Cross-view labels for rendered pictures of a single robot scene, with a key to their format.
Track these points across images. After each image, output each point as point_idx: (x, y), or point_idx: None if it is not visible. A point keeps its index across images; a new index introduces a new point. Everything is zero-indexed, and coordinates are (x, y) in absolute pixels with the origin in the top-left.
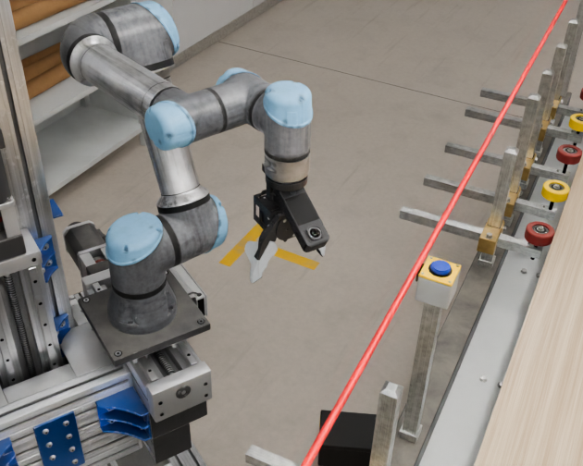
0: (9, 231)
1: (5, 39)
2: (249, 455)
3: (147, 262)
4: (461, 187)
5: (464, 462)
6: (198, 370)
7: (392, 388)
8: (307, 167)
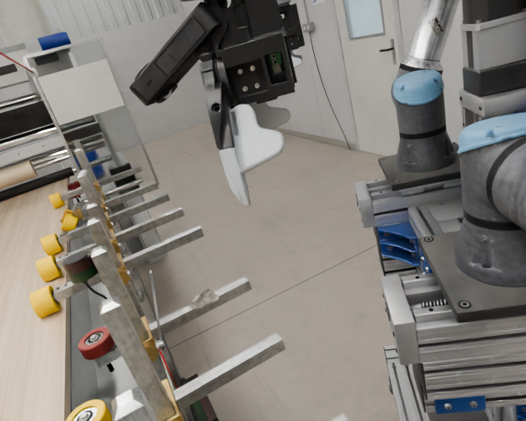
0: (474, 62)
1: None
2: (338, 416)
3: (462, 163)
4: None
5: None
6: (398, 313)
7: (121, 397)
8: None
